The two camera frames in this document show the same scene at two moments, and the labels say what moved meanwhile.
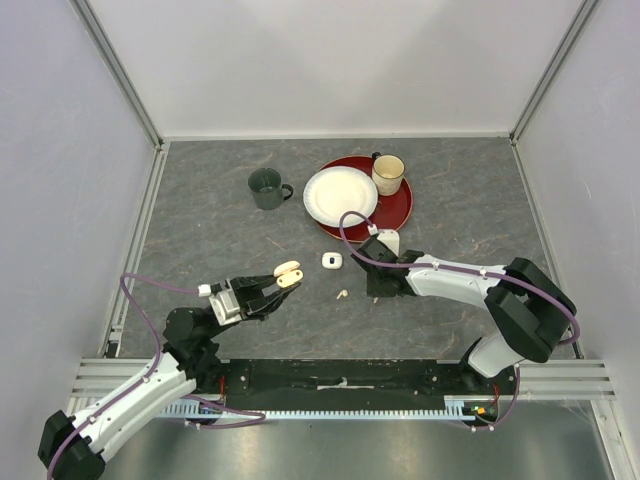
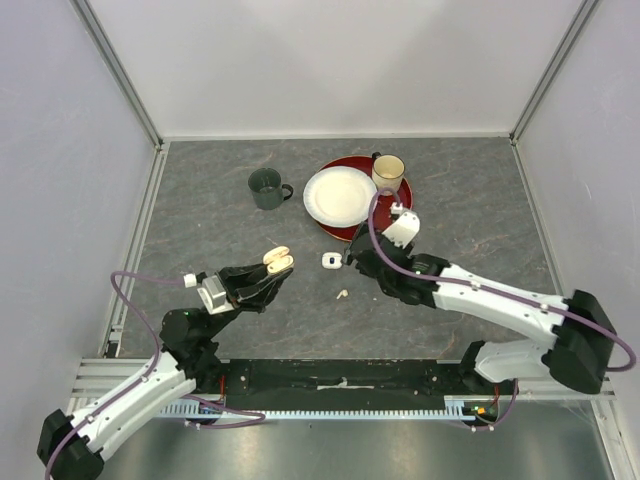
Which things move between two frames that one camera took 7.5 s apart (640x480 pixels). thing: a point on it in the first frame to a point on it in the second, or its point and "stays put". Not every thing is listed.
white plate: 334,190 stays put
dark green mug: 267,188 stays put
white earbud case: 332,260 stays put
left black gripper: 249,288 to 246,291
